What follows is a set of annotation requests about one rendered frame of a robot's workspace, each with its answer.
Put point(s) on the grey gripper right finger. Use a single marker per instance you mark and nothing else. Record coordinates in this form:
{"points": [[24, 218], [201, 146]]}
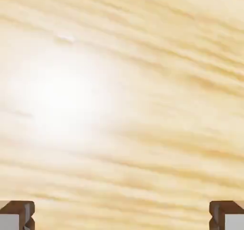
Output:
{"points": [[228, 214]]}

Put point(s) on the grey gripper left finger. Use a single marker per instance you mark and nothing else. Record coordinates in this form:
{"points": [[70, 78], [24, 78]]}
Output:
{"points": [[13, 214]]}

